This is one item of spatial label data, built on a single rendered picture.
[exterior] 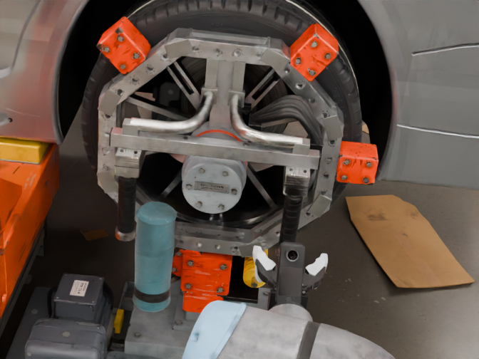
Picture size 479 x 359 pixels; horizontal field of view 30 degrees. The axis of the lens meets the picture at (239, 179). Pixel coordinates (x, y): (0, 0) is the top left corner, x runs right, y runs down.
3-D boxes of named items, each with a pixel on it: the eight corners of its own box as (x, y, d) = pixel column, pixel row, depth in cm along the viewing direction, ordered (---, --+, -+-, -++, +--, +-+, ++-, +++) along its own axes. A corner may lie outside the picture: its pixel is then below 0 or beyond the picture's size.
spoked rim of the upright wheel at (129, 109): (210, -43, 210) (90, 104, 232) (201, -10, 190) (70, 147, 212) (368, 85, 224) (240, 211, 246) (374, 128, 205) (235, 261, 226)
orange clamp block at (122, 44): (152, 45, 196) (125, 14, 193) (147, 59, 190) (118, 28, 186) (130, 63, 199) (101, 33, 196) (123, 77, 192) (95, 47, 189)
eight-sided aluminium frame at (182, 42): (319, 250, 220) (355, 45, 192) (320, 266, 215) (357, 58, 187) (100, 226, 220) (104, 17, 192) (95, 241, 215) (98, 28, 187)
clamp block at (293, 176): (306, 175, 187) (310, 153, 185) (307, 198, 179) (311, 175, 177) (282, 172, 187) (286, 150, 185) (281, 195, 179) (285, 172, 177)
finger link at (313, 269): (321, 273, 179) (296, 293, 173) (326, 248, 176) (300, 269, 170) (334, 279, 178) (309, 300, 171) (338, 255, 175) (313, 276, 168)
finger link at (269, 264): (239, 268, 178) (264, 295, 171) (242, 244, 175) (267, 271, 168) (253, 265, 179) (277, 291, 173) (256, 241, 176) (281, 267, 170)
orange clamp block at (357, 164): (333, 165, 209) (371, 169, 209) (334, 182, 202) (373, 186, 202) (337, 139, 206) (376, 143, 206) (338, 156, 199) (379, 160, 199)
